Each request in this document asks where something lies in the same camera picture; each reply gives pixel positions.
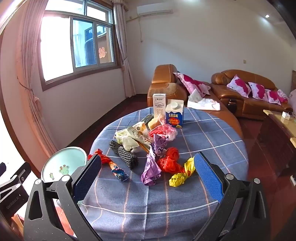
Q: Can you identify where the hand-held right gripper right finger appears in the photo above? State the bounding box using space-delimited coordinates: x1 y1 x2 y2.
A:
194 152 271 241

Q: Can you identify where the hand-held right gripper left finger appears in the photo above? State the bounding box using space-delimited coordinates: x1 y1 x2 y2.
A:
23 154 102 241

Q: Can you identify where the red blue snack wrapper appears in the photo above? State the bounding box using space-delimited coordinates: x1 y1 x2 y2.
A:
88 149 129 182

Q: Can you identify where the light blue cartoon bucket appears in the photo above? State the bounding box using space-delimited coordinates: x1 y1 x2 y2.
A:
41 147 88 183

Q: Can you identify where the red plastic bag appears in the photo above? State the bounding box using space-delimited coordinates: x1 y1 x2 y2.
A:
157 147 185 174

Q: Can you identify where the black foam net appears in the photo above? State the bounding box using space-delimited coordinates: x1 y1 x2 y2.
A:
109 140 139 169

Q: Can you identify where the pale yellow plastic bag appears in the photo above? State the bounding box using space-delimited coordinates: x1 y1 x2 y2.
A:
114 128 141 151

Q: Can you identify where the purple plastic bag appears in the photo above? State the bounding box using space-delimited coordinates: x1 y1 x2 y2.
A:
141 134 170 186

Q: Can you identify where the red net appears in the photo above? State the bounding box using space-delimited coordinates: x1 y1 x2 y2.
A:
149 124 178 142

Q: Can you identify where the white yellow bread wrapper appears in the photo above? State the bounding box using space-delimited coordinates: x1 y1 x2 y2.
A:
128 122 155 145

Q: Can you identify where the yellow sponge wedge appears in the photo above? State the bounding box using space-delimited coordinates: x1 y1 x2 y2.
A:
148 116 161 131

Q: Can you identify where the blue plaid tablecloth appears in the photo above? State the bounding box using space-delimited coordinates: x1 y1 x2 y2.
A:
89 107 249 241

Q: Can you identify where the blue carton with white cap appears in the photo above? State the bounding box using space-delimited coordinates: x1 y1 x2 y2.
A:
165 99 185 128

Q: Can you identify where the white plastic bag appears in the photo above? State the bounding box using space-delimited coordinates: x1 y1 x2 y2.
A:
187 89 221 111

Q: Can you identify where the wooden coffee table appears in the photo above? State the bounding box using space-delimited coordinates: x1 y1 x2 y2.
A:
257 109 296 167

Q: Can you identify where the white milk carton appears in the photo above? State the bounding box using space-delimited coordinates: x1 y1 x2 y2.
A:
153 93 166 121

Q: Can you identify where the pink floral pillow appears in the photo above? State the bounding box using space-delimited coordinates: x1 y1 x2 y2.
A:
276 89 289 103
265 89 281 102
227 75 252 98
173 72 211 97
248 82 269 100

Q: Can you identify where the pink curtain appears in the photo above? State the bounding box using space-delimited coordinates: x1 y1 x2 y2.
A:
14 0 59 153
113 0 137 98

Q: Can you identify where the brown leather chaise sofa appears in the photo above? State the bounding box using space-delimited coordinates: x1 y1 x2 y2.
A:
147 64 244 139

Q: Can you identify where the pink cloth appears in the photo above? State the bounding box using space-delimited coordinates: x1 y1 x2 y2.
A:
289 90 296 112

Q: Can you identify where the sliding glass window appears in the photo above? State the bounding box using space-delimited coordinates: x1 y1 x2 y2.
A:
38 0 122 91

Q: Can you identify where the white air conditioner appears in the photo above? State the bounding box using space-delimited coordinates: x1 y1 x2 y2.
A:
136 2 173 16

